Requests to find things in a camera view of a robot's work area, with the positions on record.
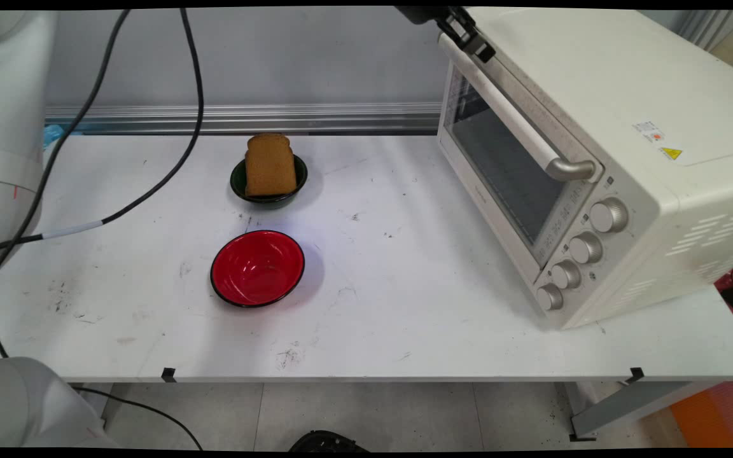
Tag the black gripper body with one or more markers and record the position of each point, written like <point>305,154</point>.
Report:
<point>420,14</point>

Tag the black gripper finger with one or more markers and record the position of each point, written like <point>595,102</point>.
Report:
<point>455,35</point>
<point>478,39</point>

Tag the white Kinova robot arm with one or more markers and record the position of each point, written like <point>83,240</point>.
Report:
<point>10,127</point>

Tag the cream toaster oven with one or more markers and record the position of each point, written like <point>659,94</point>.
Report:
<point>627,76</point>

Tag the white label sticker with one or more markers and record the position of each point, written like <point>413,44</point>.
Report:
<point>649,130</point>

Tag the brown bread slice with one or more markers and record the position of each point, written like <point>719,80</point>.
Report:
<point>270,165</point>

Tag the large silver oven knob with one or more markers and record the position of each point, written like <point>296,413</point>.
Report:
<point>608,215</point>

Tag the yellow warning sticker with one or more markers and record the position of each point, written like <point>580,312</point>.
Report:
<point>671,153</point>

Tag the dark green bowl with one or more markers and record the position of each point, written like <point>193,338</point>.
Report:
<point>269,201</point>

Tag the small silver oven knob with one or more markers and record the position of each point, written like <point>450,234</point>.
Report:
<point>550,297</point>

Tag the red bowl with black rim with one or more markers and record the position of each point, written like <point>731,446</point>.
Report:
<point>257,270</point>

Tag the black table edge clip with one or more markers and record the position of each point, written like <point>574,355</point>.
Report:
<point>168,374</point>
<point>637,374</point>

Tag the blue plastic bag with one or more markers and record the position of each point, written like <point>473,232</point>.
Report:
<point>53,135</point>

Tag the black round floor object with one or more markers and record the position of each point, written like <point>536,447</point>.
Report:
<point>328,443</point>

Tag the orange box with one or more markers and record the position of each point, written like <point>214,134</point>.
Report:
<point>704,420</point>

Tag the aluminium rail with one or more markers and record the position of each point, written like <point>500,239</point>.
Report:
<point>245,117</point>

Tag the grey table leg frame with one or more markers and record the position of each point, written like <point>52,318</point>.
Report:
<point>627,404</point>

